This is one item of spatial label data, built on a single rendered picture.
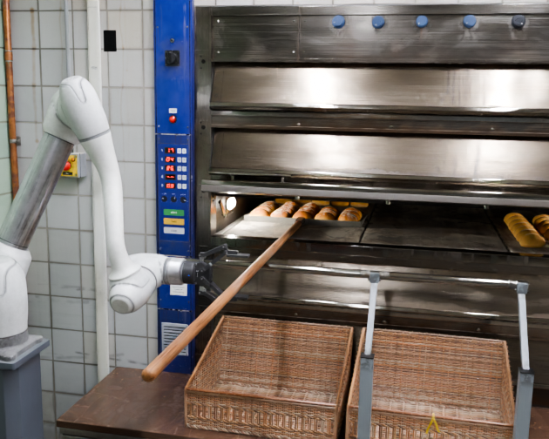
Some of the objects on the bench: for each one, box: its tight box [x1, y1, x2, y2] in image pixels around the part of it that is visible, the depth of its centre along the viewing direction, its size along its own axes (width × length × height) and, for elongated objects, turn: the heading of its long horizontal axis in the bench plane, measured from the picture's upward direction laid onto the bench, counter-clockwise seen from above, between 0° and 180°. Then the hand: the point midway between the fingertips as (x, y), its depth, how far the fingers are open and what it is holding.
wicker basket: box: [184, 315, 355, 439], centre depth 257 cm, size 49×56×28 cm
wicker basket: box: [345, 328, 516, 439], centre depth 245 cm, size 49×56×28 cm
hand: (245, 276), depth 216 cm, fingers open, 13 cm apart
